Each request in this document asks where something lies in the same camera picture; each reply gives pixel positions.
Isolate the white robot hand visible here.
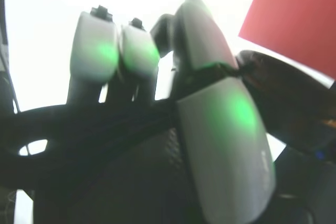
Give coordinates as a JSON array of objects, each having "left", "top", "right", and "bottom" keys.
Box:
[{"left": 34, "top": 0, "right": 278, "bottom": 224}]

